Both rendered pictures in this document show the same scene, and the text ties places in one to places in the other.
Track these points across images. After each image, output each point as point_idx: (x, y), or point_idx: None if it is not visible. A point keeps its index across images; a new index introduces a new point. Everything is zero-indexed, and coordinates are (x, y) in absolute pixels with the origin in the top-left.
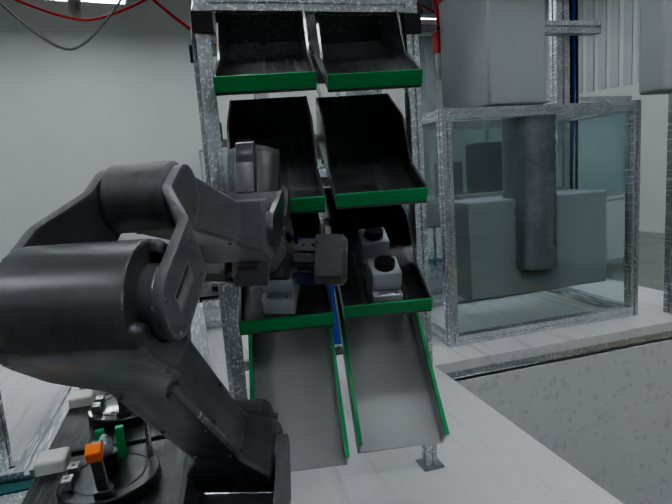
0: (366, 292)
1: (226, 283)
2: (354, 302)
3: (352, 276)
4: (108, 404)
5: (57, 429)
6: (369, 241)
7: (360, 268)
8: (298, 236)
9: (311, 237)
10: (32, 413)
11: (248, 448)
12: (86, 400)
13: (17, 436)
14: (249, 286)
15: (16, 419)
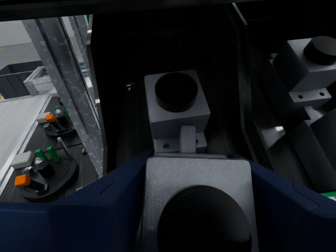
0: (289, 143)
1: (85, 136)
2: (279, 166)
3: (260, 111)
4: (35, 174)
5: (2, 191)
6: (319, 67)
7: (269, 98)
8: (180, 45)
9: (196, 46)
10: (15, 144)
11: None
12: (24, 163)
13: (3, 165)
14: (122, 137)
15: (6, 149)
